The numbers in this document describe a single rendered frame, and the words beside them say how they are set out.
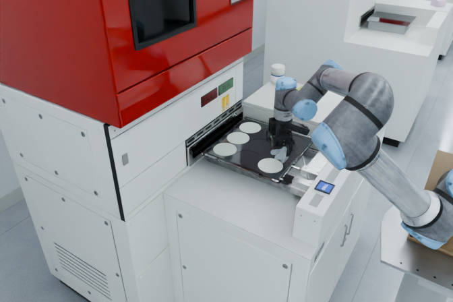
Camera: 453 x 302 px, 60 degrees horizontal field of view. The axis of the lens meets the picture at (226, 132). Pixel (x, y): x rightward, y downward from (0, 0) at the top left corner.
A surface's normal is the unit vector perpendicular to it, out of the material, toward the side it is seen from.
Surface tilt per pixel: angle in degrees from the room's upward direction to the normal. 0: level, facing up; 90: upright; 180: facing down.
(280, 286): 90
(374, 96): 34
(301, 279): 90
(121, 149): 90
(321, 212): 0
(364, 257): 0
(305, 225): 90
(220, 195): 0
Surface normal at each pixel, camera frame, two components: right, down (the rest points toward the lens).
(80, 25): -0.54, 0.44
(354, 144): 0.20, 0.33
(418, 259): 0.00, -0.85
